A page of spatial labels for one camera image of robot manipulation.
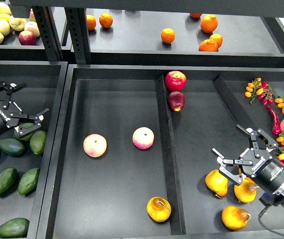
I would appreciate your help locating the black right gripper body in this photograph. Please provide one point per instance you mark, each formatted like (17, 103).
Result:
(266, 171)

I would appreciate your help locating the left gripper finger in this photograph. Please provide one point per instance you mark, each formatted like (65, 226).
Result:
(23, 118)
(7, 90)

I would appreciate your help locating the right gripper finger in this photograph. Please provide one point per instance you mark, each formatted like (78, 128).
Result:
(224, 163)
(261, 143)

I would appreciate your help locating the dark green avocado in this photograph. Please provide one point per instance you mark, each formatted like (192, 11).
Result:
(28, 181)
(12, 147)

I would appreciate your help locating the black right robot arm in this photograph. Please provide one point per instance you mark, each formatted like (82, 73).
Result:
(267, 200)

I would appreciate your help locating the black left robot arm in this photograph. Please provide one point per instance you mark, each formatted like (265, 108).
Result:
(12, 116)

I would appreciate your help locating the green avocado top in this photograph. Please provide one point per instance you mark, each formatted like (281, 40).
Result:
(26, 138)

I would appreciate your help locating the yellow pear with brown top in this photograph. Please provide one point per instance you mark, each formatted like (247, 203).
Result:
(244, 176)

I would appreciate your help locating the yellow pear under gripper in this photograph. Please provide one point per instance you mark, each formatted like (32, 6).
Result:
(246, 192)

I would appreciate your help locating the green avocado upright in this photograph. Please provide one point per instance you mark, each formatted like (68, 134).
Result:
(37, 142)

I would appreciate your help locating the yellow pear bottom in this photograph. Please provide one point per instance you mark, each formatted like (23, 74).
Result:
(235, 218)

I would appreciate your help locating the green avocado lower left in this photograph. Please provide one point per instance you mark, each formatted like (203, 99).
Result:
(8, 177)

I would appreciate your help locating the pale pear top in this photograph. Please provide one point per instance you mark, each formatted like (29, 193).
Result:
(4, 9)

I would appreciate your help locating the red chili pepper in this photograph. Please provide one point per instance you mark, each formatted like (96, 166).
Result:
(276, 128)

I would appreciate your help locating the cherry tomato bunch top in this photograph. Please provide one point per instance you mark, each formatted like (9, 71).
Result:
(261, 90)

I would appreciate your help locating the black upper left shelf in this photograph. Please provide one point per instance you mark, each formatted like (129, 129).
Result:
(11, 49)

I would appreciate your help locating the black left tray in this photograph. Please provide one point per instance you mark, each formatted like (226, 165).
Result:
(45, 83)

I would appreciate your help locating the red apple on shelf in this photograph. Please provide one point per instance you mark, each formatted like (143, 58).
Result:
(27, 38)

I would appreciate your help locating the yellow apple middle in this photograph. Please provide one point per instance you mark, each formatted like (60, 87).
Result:
(5, 28)

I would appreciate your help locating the pink apple left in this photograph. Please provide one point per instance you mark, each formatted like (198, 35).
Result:
(94, 145)

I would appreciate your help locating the pink apple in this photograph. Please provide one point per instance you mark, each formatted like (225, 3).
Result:
(143, 138)
(94, 145)

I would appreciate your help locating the yellow apple right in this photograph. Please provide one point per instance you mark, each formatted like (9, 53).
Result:
(17, 24)

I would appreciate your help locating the yellow lemon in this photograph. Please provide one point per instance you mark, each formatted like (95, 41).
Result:
(5, 16)

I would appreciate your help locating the pale peach on shelf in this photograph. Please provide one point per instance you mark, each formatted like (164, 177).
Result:
(32, 27)

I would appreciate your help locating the dark red apple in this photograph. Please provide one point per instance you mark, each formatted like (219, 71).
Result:
(176, 101)

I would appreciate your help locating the bright red apple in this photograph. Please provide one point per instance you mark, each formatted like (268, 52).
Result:
(175, 81)

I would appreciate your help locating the pink apple centre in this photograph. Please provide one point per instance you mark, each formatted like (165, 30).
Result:
(143, 138)

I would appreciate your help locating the black shelf post left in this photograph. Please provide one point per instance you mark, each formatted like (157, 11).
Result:
(48, 33)

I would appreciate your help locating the black shelf post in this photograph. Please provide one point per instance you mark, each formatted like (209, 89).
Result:
(48, 33)
(77, 25)

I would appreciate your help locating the black shelf post right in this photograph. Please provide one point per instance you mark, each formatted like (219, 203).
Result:
(77, 25)

